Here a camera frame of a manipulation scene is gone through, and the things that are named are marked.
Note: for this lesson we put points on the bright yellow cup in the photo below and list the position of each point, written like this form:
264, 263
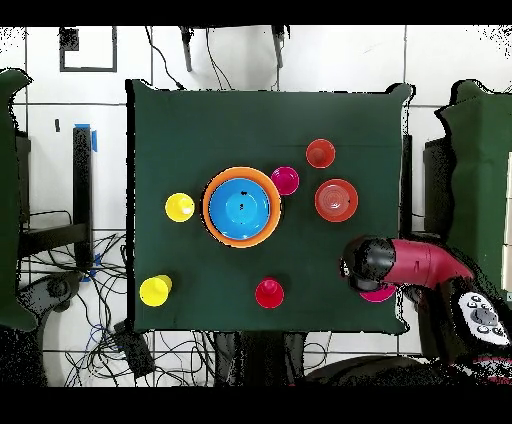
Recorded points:
154, 292

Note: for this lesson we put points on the pink bowl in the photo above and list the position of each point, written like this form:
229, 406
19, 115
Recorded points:
378, 296

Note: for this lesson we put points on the black cabinet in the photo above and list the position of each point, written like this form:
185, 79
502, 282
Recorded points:
438, 188
23, 180

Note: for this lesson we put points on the grey square floor frame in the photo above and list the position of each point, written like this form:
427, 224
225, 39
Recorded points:
88, 69

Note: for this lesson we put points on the large yellow-orange bowl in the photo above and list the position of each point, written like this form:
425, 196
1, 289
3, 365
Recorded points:
206, 212

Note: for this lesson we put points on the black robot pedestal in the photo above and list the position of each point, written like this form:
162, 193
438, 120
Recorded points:
260, 360

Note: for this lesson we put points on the green cloth side table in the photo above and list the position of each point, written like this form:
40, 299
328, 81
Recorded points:
8, 200
480, 180

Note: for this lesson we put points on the dark green table cloth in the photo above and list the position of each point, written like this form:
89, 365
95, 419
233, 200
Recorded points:
240, 112

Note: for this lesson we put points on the black metal post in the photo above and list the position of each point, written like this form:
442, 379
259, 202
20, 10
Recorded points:
407, 180

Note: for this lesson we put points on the grey office chair base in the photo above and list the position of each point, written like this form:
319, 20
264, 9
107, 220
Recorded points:
52, 288

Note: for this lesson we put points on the black metal stand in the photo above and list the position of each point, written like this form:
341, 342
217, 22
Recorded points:
82, 180

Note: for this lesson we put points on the blue bowl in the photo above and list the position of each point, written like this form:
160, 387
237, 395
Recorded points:
240, 224

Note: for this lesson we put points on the small orange bowl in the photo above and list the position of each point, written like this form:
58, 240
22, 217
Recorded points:
336, 200

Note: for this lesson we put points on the black power adapter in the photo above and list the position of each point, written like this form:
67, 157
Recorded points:
134, 352

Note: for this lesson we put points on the red cup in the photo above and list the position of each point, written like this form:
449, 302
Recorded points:
269, 298

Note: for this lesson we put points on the blue tape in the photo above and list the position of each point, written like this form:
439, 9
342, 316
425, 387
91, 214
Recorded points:
94, 140

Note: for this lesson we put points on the amber yellow cup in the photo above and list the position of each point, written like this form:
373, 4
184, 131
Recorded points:
178, 210

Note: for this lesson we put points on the grey metal leg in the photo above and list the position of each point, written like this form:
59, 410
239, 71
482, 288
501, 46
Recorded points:
186, 52
278, 48

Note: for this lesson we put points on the pink cup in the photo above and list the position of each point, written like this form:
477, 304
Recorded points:
284, 180

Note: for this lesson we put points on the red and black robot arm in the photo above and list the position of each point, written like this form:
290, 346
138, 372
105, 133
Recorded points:
424, 262

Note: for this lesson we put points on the orange cup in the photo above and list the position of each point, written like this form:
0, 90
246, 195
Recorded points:
320, 153

